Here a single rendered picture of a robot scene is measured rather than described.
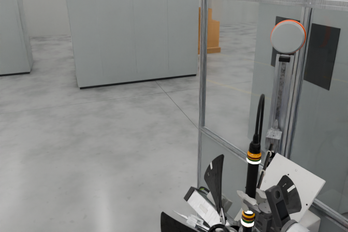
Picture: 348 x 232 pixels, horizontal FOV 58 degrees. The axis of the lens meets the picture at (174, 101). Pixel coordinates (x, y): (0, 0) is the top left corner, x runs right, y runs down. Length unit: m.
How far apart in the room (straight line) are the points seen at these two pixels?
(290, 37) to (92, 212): 2.52
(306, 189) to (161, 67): 5.57
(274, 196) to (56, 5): 12.32
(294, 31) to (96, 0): 5.06
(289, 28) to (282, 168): 0.65
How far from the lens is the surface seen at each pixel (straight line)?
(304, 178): 1.52
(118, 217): 3.27
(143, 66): 6.66
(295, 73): 1.78
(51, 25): 13.04
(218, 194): 1.40
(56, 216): 3.44
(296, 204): 1.20
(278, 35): 1.60
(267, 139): 1.66
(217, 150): 2.49
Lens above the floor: 2.17
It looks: 22 degrees down
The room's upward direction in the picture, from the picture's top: 1 degrees counter-clockwise
